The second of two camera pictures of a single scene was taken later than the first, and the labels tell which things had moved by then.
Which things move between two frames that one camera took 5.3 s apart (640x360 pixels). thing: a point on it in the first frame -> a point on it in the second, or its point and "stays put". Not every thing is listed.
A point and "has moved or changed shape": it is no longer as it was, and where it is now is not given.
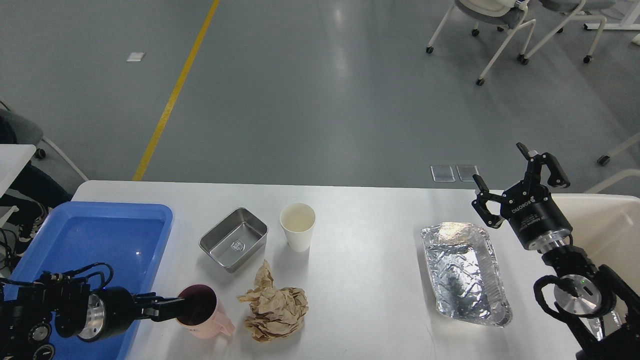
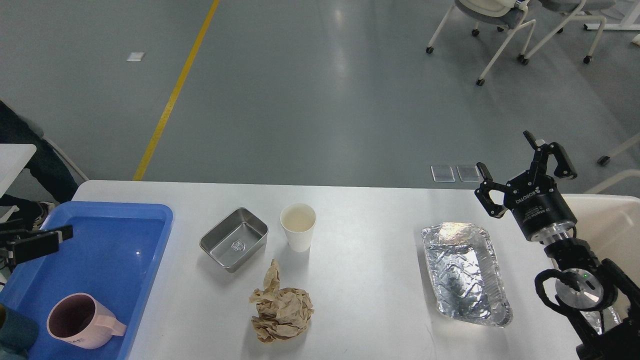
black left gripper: x=112 y=310 -> x=46 y=242
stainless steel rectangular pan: x=238 y=240 stays put
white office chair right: x=584 y=6 stays put
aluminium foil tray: x=467 y=279 stays put
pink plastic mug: x=204 y=317 has moved or changed shape
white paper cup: x=297 y=220 stays put
